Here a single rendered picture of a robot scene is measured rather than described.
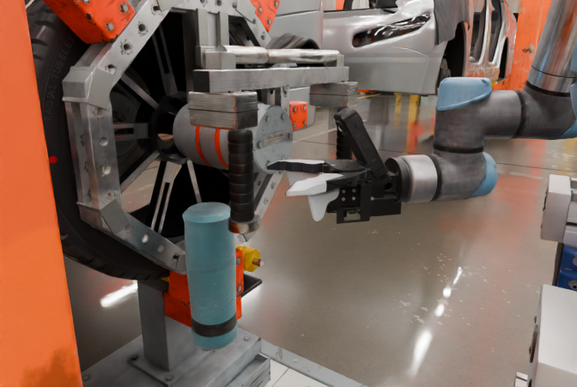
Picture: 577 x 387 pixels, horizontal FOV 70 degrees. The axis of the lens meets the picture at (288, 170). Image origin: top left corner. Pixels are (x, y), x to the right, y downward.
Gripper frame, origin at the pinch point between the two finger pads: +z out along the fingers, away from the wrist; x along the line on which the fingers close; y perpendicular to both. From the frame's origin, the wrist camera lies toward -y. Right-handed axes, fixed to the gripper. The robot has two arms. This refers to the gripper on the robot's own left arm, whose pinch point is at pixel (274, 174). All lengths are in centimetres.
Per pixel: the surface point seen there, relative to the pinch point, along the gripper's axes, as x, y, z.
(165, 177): 31.0, 7.4, 17.9
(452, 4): 240, -60, -181
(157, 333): 37, 49, 23
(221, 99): -0.7, -11.0, 7.1
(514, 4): 995, -178, -855
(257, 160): 12.9, 0.8, 0.6
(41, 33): 14.6, -20.4, 32.8
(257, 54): 5.9, -17.1, 1.2
